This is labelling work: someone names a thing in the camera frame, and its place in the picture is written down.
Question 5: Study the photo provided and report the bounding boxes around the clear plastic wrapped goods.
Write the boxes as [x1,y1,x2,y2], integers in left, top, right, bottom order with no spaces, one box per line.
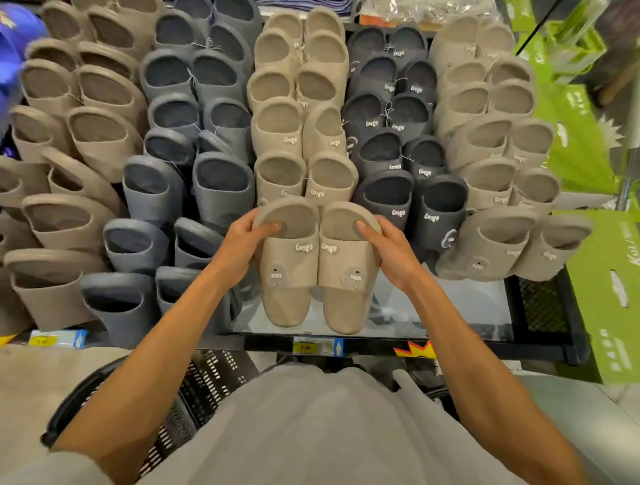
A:
[357,0,502,27]

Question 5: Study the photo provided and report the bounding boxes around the person's right hand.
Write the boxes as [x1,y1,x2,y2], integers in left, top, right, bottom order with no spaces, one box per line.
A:
[356,215,427,296]

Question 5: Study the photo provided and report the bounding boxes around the person's left forearm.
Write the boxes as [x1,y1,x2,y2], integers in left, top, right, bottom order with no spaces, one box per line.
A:
[49,272,236,472]

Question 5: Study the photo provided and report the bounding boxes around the stack of navy folded textiles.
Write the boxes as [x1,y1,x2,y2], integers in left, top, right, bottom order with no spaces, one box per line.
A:
[255,0,355,17]

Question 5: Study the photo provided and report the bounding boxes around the column of pale cream slippers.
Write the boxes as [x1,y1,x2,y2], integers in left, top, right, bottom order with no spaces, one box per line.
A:
[429,15,562,212]

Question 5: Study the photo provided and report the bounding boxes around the green cardboard box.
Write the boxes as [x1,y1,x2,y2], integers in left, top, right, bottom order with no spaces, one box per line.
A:
[565,209,640,386]
[532,82,622,197]
[505,0,539,37]

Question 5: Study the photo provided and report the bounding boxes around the beige logo rubber slipper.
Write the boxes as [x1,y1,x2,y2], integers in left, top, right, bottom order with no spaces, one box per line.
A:
[435,205,539,282]
[509,213,595,282]
[317,201,384,336]

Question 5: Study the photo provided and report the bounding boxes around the column of black slippers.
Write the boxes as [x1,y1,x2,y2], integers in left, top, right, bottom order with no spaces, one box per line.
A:
[342,25,449,181]

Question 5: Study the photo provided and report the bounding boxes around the beige logo slide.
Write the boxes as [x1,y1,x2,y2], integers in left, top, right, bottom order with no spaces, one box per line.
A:
[252,195,321,328]

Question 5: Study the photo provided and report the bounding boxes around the display of blue cartoon slides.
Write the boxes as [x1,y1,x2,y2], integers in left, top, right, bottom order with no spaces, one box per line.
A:
[0,2,49,142]

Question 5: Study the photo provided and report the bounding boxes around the black slipper display shelf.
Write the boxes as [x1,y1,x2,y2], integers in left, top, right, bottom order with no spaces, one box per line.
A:
[0,0,595,366]

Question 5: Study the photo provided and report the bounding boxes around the yellow starburst price sticker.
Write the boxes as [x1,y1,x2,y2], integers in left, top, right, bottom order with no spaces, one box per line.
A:
[392,340,437,361]

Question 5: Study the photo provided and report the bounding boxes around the column of grey slippers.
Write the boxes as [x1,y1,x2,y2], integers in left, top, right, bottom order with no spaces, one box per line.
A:
[139,0,265,167]

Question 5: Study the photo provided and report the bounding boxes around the person's light grey shirt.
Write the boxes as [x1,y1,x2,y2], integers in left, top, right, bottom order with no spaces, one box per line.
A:
[0,362,532,485]

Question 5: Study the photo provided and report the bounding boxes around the grey rubber slipper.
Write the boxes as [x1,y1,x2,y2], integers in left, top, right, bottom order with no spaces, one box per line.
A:
[192,151,257,237]
[102,218,171,276]
[122,155,189,232]
[173,217,227,271]
[79,272,157,349]
[155,266,234,334]

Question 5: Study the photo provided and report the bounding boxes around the column of beige slippers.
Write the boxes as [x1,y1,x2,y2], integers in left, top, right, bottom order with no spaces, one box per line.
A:
[246,5,360,209]

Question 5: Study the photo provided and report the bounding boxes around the black logo rubber slipper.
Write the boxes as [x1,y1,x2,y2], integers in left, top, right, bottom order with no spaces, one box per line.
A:
[352,169,416,232]
[409,173,469,264]

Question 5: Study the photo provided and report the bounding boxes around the person's left hand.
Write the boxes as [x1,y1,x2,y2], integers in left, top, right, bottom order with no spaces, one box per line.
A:
[207,209,284,291]

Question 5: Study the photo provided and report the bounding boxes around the green white mop bucket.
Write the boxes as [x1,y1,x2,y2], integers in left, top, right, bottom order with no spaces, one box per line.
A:
[542,0,609,87]

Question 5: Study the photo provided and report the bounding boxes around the display of taupe slides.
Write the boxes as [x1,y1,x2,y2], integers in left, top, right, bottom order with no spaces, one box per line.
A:
[19,0,167,137]

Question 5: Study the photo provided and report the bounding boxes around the person's right forearm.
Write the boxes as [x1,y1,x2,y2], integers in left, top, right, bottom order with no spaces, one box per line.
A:
[405,279,591,485]

